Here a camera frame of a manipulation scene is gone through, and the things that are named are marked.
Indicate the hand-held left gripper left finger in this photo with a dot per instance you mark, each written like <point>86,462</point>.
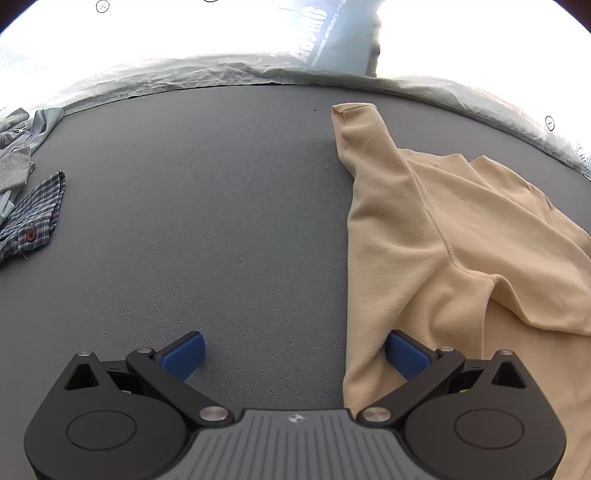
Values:
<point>185,354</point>

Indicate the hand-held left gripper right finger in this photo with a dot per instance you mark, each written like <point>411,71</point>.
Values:
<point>406,355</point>

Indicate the beige long-sleeve shirt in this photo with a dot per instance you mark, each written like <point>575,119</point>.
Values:
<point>415,230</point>

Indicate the blue plaid shirt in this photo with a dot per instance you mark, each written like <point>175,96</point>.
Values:
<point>37,207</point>

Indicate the grey knit garment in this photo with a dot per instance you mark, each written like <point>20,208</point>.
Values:
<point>14,161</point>

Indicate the pale grey-green garment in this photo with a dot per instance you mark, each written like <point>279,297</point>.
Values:
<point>45,122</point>

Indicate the silver plastic sheet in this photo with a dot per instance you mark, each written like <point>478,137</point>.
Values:
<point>184,69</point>

